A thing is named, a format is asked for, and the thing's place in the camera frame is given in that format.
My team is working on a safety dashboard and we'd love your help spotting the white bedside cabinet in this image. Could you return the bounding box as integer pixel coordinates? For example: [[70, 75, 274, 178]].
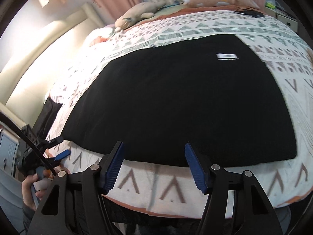
[[264, 2, 298, 33]]

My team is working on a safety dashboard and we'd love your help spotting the grey nightstand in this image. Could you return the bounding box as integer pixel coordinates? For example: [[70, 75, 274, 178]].
[[0, 126, 19, 177]]

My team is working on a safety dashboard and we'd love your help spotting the folded black garment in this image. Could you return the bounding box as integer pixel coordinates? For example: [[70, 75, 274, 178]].
[[32, 97, 62, 139]]

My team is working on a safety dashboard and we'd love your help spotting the person's left hand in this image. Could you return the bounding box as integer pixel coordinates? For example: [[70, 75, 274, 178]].
[[22, 167, 52, 216]]

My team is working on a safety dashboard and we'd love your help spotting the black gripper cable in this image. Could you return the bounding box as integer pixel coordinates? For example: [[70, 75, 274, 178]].
[[0, 111, 58, 177]]

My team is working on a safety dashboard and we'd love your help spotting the black long-sleeve shirt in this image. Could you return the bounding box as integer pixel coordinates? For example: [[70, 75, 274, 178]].
[[62, 34, 297, 167]]

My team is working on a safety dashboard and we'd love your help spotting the cream padded headboard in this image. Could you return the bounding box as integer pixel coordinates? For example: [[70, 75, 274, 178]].
[[1, 3, 104, 128]]

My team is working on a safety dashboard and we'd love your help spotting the beige plush animal toy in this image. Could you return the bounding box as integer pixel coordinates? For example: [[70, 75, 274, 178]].
[[115, 2, 166, 32]]

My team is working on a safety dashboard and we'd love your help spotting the white pillow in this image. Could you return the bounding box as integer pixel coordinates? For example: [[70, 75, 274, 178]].
[[82, 24, 115, 46]]

